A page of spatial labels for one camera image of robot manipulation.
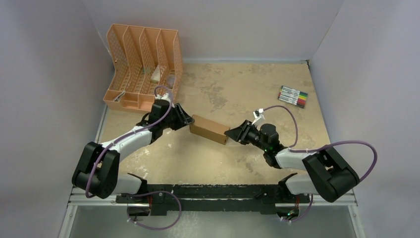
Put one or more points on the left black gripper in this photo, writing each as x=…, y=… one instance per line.
x=182, y=119

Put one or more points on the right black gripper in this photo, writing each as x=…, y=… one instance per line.
x=244, y=132

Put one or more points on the brown cardboard box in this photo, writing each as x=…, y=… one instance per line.
x=209, y=129

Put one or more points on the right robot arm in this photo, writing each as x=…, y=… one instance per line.
x=327, y=173

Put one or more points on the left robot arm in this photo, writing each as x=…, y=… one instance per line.
x=97, y=171

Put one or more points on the small grey object in organizer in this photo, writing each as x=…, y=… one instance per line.
x=170, y=80

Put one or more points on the white card in organizer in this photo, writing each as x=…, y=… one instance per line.
x=155, y=77

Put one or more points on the pack of coloured markers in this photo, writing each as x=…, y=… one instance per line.
x=292, y=96

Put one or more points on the orange plastic file organizer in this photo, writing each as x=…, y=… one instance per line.
x=136, y=51

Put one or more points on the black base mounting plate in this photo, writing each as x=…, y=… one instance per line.
x=267, y=199

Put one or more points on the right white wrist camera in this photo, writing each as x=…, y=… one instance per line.
x=259, y=117

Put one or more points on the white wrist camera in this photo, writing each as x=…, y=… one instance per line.
x=259, y=117
x=167, y=96

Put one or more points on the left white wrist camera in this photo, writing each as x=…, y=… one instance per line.
x=167, y=96

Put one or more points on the aluminium rail frame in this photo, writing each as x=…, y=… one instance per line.
x=105, y=218

